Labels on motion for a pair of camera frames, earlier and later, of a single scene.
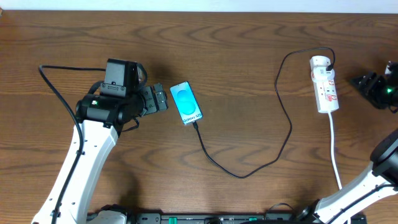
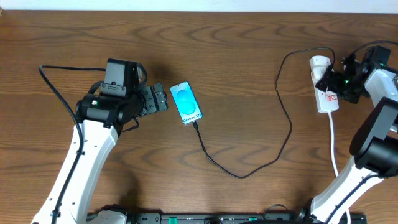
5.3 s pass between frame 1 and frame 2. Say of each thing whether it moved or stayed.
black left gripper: stayed
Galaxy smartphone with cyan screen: stayed
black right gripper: moved
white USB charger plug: stayed
